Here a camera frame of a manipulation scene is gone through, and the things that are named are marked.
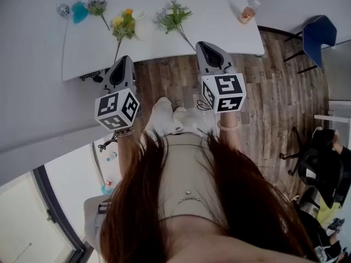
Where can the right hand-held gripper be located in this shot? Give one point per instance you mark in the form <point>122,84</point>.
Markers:
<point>223,92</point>

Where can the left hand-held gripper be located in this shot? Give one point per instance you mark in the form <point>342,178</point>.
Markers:
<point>116,111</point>

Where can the yellow orange flowers bunch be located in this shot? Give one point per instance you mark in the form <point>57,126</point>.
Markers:
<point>123,26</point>

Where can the white ceramic vase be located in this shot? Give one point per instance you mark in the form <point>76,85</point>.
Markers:
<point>143,29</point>

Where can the white green flowers bunch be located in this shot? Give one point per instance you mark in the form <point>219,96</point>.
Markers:
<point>173,17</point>

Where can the purple flowers bunch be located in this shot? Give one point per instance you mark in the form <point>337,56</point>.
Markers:
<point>96,6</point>

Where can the person's right forearm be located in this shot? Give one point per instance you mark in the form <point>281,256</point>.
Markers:
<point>229,137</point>

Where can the person's left forearm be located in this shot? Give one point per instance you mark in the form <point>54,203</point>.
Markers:
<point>126,152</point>

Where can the white shoe with black lace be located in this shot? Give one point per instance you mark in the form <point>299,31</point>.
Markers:
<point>204,109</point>

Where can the pale bangle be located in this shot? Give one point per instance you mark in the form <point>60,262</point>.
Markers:
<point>228,126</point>

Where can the black power strip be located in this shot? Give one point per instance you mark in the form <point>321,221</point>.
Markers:
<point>90,76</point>

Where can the clear water bottle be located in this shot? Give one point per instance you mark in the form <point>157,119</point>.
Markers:
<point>112,155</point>

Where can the person's right leg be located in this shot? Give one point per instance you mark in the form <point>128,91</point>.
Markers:
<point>189,120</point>

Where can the person's leg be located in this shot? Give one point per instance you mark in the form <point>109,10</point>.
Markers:
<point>162,115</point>
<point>189,120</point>

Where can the person's left leg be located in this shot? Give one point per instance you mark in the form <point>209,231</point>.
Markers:
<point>162,115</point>

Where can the red label bottle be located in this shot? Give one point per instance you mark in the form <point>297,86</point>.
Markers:
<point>109,184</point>

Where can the bottle with orange liquid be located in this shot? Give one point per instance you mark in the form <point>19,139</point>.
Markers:
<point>247,14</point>

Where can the person's beige top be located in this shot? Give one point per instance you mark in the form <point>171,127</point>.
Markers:
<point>189,168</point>

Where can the teal feather ornament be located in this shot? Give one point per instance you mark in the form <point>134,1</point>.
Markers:
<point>79,12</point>

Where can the blue chair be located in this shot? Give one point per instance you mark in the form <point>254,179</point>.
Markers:
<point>318,38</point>

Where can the beige bag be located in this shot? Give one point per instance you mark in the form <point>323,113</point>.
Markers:
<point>94,218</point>

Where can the silver glass ornament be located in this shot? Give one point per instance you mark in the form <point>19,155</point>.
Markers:
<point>63,10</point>

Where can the small white table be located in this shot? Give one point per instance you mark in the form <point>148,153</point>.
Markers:
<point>336,114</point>

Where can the black office chair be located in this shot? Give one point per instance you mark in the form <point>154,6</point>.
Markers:
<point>318,163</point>

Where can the dark window frame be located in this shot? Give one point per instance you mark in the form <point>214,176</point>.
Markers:
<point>56,212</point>

